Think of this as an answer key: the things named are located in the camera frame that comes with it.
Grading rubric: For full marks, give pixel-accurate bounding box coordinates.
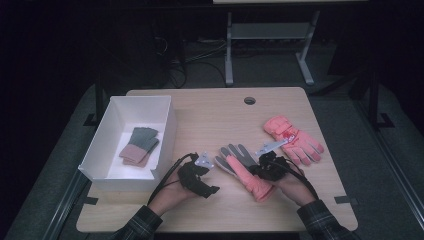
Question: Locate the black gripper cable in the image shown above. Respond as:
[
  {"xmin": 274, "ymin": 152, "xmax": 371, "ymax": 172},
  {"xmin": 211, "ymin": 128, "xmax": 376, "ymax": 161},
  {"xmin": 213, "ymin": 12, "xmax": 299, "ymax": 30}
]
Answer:
[
  {"xmin": 146, "ymin": 152, "xmax": 198, "ymax": 206},
  {"xmin": 273, "ymin": 157, "xmax": 320, "ymax": 202}
]

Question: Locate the person's right hand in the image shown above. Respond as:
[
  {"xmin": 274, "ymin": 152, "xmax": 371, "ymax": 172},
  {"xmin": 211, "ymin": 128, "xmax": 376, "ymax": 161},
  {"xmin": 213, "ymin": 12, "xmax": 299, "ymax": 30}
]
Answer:
[{"xmin": 271, "ymin": 165, "xmax": 318, "ymax": 208}]

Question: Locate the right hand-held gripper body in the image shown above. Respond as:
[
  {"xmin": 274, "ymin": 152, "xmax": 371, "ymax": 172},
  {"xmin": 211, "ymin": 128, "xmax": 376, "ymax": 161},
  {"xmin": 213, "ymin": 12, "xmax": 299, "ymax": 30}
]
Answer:
[{"xmin": 251, "ymin": 138, "xmax": 292, "ymax": 183}]

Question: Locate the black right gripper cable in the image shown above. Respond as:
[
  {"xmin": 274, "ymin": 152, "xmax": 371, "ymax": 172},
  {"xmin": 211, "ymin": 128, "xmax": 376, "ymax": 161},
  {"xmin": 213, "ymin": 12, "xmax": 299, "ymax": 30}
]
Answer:
[{"xmin": 273, "ymin": 157, "xmax": 320, "ymax": 202}]

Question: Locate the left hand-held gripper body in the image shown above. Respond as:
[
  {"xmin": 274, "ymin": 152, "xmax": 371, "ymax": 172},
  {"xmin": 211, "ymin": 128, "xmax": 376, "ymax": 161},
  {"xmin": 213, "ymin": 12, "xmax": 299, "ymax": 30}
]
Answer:
[{"xmin": 177, "ymin": 151, "xmax": 215, "ymax": 198}]

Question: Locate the white box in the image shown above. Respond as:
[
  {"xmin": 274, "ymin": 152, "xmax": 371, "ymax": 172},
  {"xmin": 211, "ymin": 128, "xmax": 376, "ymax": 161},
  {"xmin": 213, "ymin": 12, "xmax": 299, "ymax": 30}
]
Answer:
[{"xmin": 77, "ymin": 95, "xmax": 178, "ymax": 193}]

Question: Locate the grey pink fingerless glove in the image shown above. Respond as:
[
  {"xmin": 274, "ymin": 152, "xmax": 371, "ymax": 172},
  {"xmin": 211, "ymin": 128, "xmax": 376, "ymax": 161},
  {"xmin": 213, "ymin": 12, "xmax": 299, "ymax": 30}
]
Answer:
[
  {"xmin": 118, "ymin": 126, "xmax": 159, "ymax": 164},
  {"xmin": 122, "ymin": 137, "xmax": 161, "ymax": 169}
]

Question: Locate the pink padded ski glove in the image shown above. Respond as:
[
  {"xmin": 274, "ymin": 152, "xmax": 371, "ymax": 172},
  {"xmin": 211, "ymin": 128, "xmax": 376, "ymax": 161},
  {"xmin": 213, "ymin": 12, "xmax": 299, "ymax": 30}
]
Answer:
[{"xmin": 263, "ymin": 115, "xmax": 325, "ymax": 167}]

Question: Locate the black stand leg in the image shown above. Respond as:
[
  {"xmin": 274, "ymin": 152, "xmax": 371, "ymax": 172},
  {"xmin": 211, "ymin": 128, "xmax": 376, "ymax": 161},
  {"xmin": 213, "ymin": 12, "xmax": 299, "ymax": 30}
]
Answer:
[
  {"xmin": 365, "ymin": 68, "xmax": 396, "ymax": 132},
  {"xmin": 83, "ymin": 73, "xmax": 108, "ymax": 128}
]

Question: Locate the bundle of floor cables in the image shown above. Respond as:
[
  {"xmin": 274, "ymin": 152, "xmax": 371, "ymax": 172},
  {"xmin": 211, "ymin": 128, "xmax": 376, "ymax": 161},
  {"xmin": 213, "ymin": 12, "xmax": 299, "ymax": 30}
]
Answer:
[{"xmin": 153, "ymin": 35, "xmax": 228, "ymax": 90}]

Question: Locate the person's left hand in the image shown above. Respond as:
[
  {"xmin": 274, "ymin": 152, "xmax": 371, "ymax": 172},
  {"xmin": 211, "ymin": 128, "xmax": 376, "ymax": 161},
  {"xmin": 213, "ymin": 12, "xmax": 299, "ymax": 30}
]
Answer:
[{"xmin": 147, "ymin": 178, "xmax": 198, "ymax": 217}]

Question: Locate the grey metal floor rail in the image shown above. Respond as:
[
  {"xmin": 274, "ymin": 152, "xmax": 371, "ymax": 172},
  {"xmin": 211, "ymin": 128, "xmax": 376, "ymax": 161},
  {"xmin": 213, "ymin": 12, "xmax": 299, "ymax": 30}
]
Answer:
[
  {"xmin": 42, "ymin": 169, "xmax": 92, "ymax": 240},
  {"xmin": 353, "ymin": 99, "xmax": 424, "ymax": 232}
]

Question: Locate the pink glove with grey palm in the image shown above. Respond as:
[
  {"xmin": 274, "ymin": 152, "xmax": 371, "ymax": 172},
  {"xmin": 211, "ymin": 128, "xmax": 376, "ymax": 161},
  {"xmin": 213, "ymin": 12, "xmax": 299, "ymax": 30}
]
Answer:
[{"xmin": 213, "ymin": 143, "xmax": 277, "ymax": 204}]

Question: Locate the grey metal stand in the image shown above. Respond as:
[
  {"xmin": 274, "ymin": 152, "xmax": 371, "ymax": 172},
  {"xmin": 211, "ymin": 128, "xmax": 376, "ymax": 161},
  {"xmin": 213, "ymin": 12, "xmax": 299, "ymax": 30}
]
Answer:
[{"xmin": 224, "ymin": 9, "xmax": 321, "ymax": 88}]

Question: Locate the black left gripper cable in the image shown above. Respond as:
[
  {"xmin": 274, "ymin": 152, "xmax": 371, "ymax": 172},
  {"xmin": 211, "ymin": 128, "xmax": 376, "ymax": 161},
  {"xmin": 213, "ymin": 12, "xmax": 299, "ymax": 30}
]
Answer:
[{"xmin": 146, "ymin": 152, "xmax": 198, "ymax": 206}]

